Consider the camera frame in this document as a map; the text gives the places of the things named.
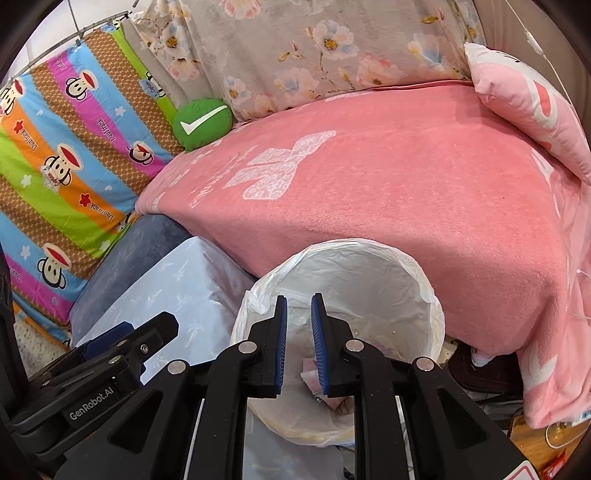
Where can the blue-grey sofa cushion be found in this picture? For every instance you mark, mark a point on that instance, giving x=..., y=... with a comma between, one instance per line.
x=129, y=258

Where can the green check-mark cushion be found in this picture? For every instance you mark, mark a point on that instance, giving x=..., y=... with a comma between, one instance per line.
x=201, y=124

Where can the striped monkey print blanket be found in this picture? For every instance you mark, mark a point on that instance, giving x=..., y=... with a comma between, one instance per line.
x=69, y=184

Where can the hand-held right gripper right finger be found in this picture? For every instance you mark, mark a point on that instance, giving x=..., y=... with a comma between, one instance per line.
x=319, y=346

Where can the dark maroon object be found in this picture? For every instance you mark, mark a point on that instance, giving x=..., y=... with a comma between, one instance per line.
x=485, y=374

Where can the grey floral sheet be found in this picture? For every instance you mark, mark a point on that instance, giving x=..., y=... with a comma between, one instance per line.
x=300, y=46

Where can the light blue tablecloth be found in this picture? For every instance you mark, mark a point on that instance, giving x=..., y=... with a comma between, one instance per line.
x=184, y=277

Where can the taupe sofa backrest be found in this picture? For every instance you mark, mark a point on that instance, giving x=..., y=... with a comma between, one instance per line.
x=498, y=23

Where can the white-lined trash bin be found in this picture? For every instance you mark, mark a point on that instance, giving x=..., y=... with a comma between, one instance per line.
x=369, y=286

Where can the pink printed pillow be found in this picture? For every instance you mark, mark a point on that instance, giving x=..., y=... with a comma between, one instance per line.
x=517, y=92

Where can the pink blanket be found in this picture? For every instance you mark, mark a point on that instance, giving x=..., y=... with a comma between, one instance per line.
x=392, y=184

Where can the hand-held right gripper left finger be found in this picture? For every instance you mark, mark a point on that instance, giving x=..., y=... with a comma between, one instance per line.
x=279, y=346

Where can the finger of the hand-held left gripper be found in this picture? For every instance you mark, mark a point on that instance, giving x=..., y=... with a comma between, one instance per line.
x=152, y=332
x=111, y=337

